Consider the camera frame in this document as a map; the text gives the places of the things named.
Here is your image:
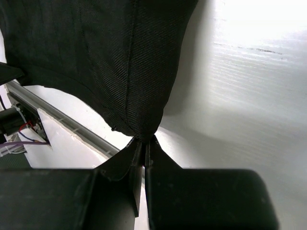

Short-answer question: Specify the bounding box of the black skirt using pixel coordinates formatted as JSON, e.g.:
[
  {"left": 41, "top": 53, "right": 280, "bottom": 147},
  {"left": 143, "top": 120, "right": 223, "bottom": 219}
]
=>
[{"left": 0, "top": 0, "right": 197, "bottom": 141}]

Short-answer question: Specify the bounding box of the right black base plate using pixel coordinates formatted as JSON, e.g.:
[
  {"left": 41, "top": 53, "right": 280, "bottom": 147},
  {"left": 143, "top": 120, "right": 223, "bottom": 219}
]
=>
[{"left": 0, "top": 97, "right": 49, "bottom": 151}]

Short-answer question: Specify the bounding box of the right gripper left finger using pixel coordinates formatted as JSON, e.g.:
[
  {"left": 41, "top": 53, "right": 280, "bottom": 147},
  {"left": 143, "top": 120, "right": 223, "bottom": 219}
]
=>
[{"left": 0, "top": 138, "right": 142, "bottom": 230}]

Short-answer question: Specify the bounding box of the aluminium rail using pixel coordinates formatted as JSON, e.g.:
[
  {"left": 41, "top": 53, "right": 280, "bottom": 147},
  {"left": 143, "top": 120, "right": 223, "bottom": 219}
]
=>
[{"left": 6, "top": 81, "right": 119, "bottom": 158}]

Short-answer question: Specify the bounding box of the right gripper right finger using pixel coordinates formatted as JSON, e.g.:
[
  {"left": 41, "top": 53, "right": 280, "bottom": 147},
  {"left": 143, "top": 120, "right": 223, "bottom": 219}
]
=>
[{"left": 145, "top": 137, "right": 279, "bottom": 230}]

